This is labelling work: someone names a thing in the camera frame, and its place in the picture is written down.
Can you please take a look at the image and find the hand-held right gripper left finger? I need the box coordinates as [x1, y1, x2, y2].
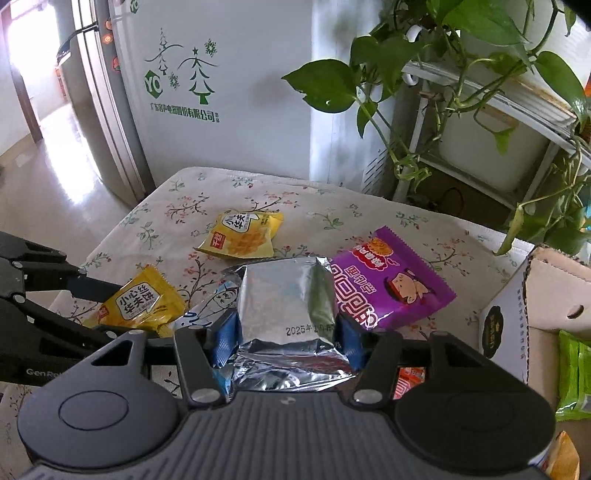
[87, 308, 242, 404]

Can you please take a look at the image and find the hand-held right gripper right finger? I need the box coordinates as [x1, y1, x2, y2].
[335, 313, 486, 406]

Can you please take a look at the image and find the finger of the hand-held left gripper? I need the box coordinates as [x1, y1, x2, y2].
[0, 230, 114, 303]
[0, 295, 175, 358]

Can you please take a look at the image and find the white and blue snack packet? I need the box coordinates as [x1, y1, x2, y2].
[172, 272, 245, 400]

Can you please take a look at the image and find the yellow waffle snack packet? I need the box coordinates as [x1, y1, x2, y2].
[194, 210, 284, 259]
[83, 265, 188, 337]

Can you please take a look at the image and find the red snack packet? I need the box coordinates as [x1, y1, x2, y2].
[392, 366, 428, 400]

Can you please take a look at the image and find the silver foil snack packet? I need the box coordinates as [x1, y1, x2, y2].
[221, 256, 356, 400]

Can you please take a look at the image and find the purple snack packet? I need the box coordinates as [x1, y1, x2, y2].
[330, 226, 458, 330]

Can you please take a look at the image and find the white cardboard box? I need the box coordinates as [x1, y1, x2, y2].
[478, 247, 591, 480]

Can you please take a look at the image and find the green snack packet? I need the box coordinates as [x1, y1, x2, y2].
[554, 330, 591, 422]

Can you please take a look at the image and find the large orange snack bag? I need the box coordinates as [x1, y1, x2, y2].
[545, 431, 581, 480]

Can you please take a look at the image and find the floral tablecloth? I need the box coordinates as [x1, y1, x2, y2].
[0, 166, 536, 480]

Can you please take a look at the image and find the green pothos plant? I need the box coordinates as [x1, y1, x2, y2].
[281, 0, 591, 257]

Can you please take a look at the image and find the white refrigerator with green print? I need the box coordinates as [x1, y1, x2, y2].
[55, 0, 315, 206]

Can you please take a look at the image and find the white metal plant stand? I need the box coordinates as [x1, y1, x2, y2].
[392, 60, 591, 208]

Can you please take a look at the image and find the white plant pot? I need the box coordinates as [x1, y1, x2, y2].
[462, 0, 591, 93]

